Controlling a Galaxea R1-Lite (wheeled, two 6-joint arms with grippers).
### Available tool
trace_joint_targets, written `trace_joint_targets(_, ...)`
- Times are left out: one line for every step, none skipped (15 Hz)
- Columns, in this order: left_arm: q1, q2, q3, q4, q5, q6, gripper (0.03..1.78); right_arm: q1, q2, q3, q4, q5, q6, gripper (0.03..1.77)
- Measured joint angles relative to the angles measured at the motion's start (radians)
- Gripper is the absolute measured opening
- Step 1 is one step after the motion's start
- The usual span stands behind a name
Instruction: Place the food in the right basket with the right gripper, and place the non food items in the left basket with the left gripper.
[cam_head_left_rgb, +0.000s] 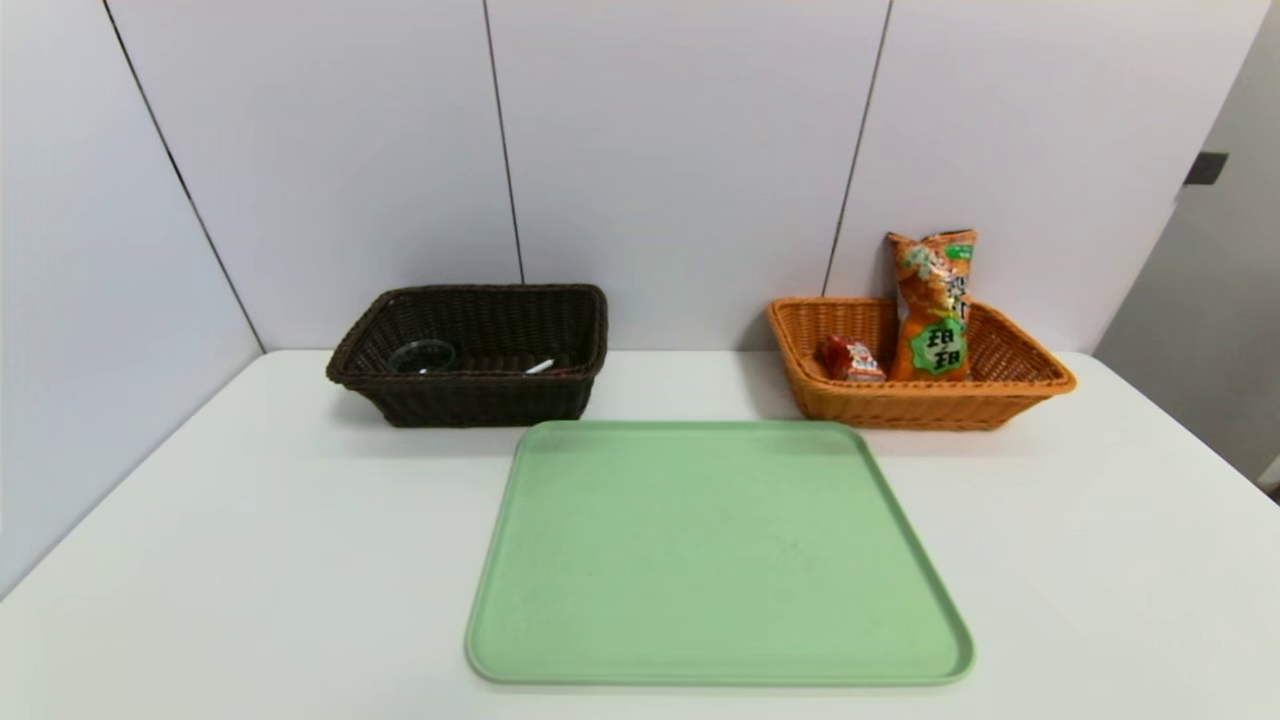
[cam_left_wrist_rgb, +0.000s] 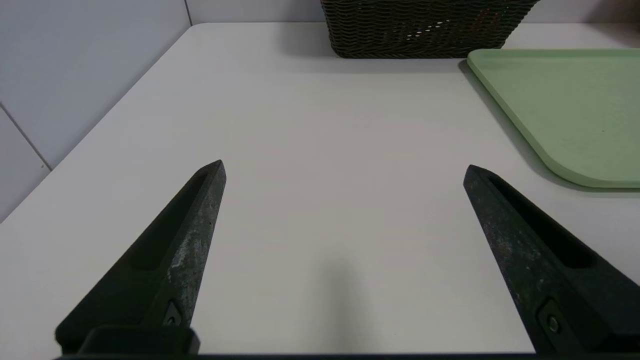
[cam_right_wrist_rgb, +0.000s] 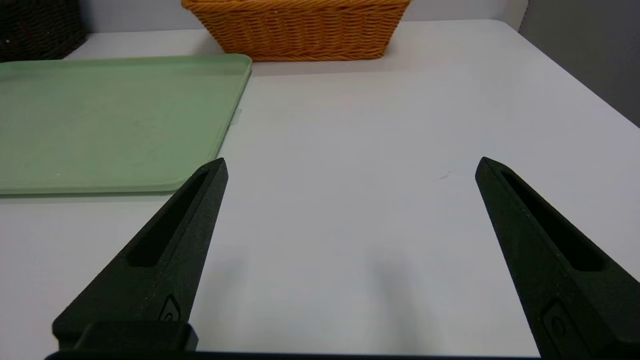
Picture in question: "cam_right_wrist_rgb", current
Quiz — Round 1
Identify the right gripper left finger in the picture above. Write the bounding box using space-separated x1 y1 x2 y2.
52 157 230 353

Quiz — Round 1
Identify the dark brown wicker basket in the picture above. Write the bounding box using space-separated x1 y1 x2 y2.
0 0 87 63

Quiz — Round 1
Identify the orange wicker basket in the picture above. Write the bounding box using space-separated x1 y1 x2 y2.
181 0 411 63

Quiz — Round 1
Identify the green plastic tray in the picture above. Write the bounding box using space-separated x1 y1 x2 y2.
0 54 253 196

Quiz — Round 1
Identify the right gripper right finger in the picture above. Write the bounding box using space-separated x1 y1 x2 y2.
475 156 640 360

